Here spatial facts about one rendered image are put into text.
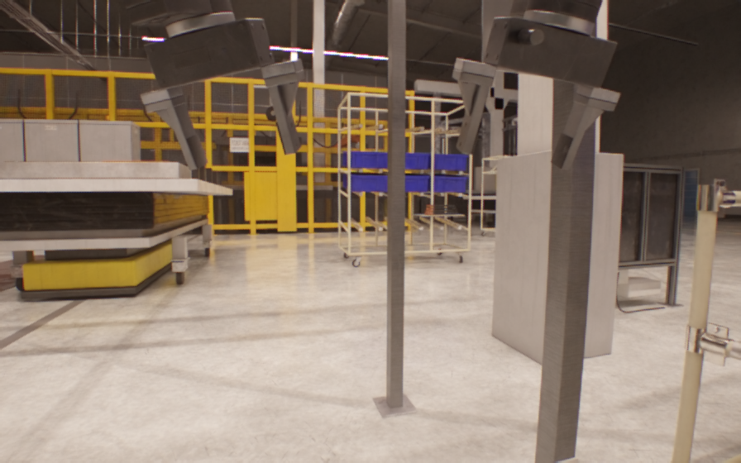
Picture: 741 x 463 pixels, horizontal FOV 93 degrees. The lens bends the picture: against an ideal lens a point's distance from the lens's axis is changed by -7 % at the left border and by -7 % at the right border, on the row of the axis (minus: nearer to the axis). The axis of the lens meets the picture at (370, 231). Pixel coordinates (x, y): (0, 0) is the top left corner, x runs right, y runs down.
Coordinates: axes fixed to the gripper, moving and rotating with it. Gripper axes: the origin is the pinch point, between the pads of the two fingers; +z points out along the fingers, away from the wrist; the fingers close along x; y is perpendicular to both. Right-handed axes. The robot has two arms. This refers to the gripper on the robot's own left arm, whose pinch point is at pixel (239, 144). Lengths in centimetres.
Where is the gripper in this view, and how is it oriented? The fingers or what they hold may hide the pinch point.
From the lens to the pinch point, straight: 51.2
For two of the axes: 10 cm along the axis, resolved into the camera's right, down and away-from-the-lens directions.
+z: 1.8, 8.7, 4.5
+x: -9.8, 1.0, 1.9
